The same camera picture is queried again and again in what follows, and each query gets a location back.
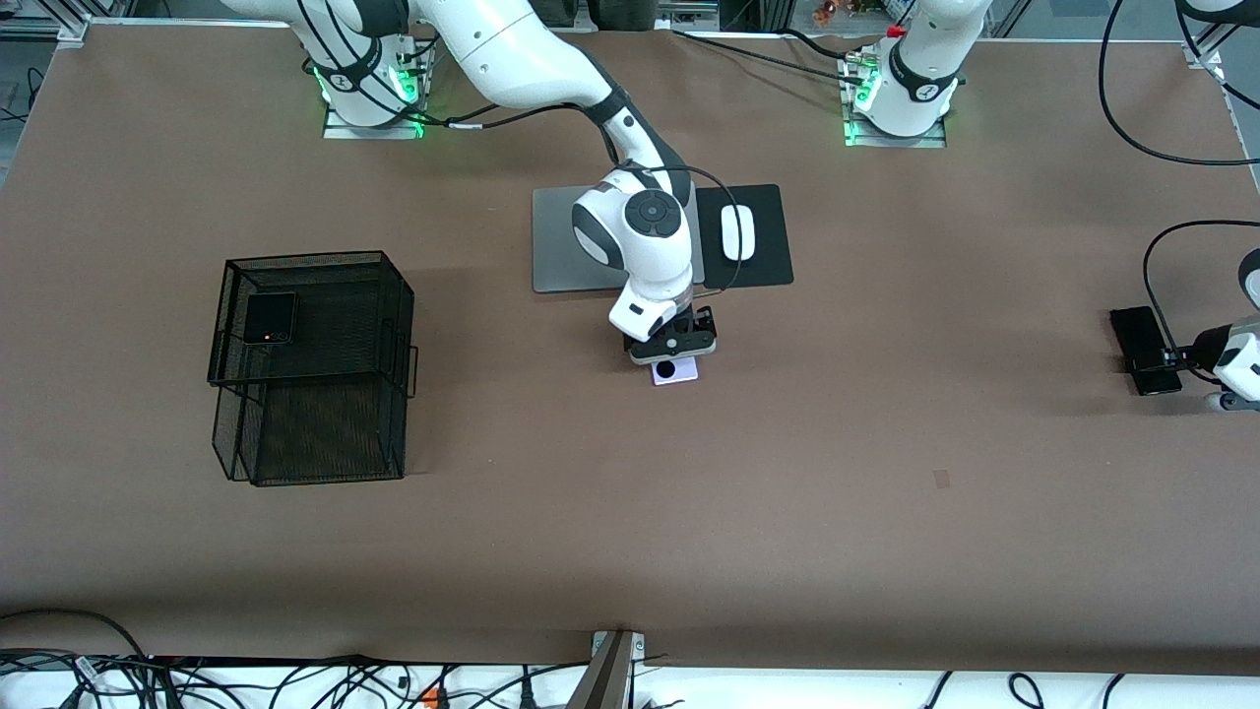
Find long black slab phone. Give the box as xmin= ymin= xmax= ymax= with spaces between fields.
xmin=1108 ymin=305 xmax=1183 ymax=398

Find black square flip phone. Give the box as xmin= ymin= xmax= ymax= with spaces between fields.
xmin=242 ymin=290 xmax=299 ymax=346

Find white computer mouse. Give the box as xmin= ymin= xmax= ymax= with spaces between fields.
xmin=720 ymin=203 xmax=758 ymax=264

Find black mouse pad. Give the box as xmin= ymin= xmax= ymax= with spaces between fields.
xmin=694 ymin=183 xmax=795 ymax=291

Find grey closed laptop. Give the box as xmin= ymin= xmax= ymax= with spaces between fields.
xmin=531 ymin=178 xmax=707 ymax=295

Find small colourful figurines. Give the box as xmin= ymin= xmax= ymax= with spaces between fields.
xmin=809 ymin=0 xmax=887 ymax=23

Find black mesh two-tier tray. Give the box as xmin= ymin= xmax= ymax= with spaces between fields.
xmin=206 ymin=249 xmax=420 ymax=488

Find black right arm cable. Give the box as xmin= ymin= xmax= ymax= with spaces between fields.
xmin=295 ymin=0 xmax=745 ymax=292

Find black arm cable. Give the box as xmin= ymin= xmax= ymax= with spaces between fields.
xmin=1096 ymin=0 xmax=1260 ymax=370
xmin=295 ymin=0 xmax=745 ymax=292

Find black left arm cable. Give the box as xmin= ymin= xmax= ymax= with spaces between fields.
xmin=1096 ymin=0 xmax=1260 ymax=370

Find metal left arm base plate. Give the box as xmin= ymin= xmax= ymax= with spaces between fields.
xmin=844 ymin=116 xmax=948 ymax=150

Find black cable across table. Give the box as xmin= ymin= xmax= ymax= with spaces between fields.
xmin=672 ymin=28 xmax=877 ymax=82

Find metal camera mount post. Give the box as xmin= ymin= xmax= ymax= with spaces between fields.
xmin=566 ymin=630 xmax=648 ymax=709

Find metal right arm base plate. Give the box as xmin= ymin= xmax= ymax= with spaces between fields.
xmin=323 ymin=104 xmax=426 ymax=141

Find tangled floor cables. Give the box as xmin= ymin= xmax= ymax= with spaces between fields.
xmin=0 ymin=650 xmax=592 ymax=709

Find black floor cable arc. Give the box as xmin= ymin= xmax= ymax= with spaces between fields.
xmin=0 ymin=608 xmax=151 ymax=659

